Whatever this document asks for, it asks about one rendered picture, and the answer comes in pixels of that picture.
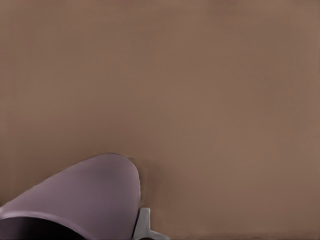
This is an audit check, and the purple cup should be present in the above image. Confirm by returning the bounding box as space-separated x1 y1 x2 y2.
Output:
0 152 141 240

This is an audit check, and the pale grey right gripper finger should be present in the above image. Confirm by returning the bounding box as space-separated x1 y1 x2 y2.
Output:
131 207 171 240

